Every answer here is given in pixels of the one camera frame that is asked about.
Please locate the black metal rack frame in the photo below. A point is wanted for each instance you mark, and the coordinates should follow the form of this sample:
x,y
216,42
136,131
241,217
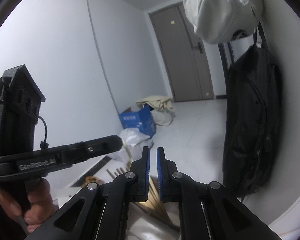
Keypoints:
x,y
227,58

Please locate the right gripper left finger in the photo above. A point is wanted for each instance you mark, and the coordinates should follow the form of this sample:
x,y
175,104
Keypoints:
x,y
99,211

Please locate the brown shoe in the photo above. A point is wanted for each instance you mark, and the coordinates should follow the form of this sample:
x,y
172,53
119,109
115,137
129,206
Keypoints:
x,y
90,179

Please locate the grey door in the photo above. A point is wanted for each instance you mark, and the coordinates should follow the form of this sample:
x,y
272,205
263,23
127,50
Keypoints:
x,y
183,54

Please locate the black backpack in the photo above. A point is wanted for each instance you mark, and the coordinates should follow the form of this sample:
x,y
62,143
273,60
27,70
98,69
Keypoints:
x,y
253,121

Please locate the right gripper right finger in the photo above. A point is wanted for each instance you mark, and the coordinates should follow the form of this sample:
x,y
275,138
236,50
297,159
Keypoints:
x,y
207,211

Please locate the white shoulder bag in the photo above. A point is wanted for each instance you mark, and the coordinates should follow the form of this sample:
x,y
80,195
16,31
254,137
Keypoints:
x,y
221,21

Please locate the white utensil holder cup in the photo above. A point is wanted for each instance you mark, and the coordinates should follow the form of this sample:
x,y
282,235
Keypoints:
x,y
143,226

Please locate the beige cloth on sack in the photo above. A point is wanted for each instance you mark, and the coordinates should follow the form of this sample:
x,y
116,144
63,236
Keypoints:
x,y
160,108

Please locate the blue cardboard box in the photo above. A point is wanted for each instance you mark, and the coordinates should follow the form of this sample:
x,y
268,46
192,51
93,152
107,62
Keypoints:
x,y
142,120

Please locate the person's left hand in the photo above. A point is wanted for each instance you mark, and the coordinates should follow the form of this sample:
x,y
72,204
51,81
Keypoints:
x,y
41,206

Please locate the white plastic parcel bag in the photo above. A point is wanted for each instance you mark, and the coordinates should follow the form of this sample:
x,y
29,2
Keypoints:
x,y
132,136

